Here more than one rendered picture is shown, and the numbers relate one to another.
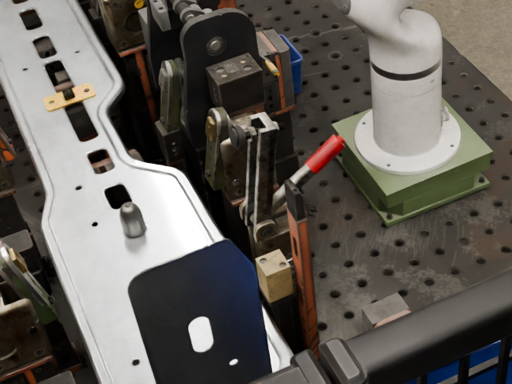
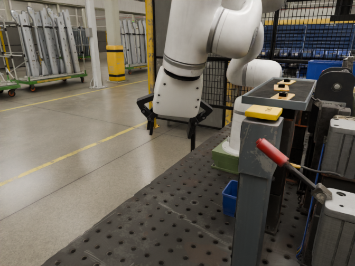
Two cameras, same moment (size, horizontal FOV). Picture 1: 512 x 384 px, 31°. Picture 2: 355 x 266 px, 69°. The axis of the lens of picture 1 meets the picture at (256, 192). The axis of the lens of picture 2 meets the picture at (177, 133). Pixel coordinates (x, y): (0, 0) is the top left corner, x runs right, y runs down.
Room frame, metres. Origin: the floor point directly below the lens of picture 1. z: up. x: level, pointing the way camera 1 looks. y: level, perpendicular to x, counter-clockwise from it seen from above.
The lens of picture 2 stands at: (2.26, 0.37, 1.29)
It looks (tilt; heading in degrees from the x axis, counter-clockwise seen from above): 20 degrees down; 228
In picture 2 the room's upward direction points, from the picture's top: straight up
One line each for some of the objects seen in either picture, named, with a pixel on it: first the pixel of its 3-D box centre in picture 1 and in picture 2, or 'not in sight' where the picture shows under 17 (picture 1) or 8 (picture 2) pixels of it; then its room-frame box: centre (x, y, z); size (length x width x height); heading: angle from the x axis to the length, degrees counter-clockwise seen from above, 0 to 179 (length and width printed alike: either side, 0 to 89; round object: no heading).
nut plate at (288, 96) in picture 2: not in sight; (283, 94); (1.67, 0.08, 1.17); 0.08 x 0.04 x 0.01; 13
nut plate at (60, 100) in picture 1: (68, 94); not in sight; (1.23, 0.28, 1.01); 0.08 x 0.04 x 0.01; 108
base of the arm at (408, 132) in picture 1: (406, 99); (243, 131); (1.25, -0.28, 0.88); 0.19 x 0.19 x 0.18
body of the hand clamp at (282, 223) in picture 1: (287, 302); not in sight; (0.84, -0.02, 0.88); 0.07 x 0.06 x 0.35; 108
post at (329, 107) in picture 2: not in sight; (318, 162); (1.39, 0.10, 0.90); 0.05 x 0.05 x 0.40; 18
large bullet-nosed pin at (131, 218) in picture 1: (132, 220); not in sight; (0.91, 0.17, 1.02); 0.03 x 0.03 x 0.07
